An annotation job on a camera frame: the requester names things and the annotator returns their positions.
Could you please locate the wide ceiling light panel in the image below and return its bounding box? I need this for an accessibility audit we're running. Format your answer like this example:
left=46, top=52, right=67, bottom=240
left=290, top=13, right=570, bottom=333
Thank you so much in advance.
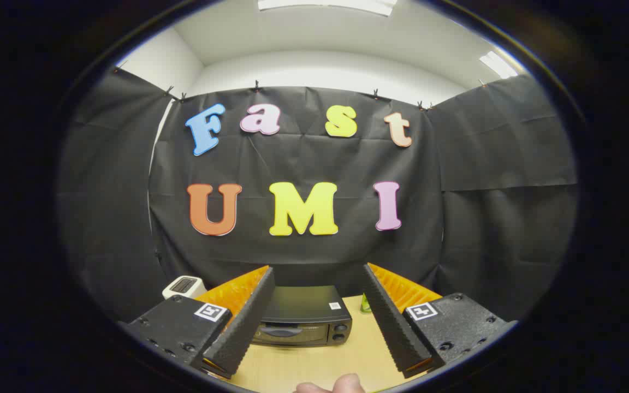
left=258, top=0, right=397, bottom=17

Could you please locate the black toaster oven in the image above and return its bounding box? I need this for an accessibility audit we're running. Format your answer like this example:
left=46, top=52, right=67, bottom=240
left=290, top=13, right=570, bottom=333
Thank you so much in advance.
left=249, top=285, right=353, bottom=348

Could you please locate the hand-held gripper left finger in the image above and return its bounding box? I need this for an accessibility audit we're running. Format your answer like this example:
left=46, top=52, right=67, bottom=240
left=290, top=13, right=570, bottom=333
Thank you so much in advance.
left=120, top=266, right=276, bottom=380

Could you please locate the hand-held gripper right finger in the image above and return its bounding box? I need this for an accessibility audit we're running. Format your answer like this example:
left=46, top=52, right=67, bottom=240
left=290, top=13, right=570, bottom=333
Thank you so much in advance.
left=362, top=263, right=518, bottom=379

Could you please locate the narrow ceiling light panel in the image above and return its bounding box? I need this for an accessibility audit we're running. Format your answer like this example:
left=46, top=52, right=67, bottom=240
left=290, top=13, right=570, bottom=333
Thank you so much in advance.
left=479, top=51, right=518, bottom=79

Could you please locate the white bread toaster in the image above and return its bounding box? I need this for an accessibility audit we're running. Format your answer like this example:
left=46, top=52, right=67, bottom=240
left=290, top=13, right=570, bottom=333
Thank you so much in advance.
left=162, top=276, right=207, bottom=300

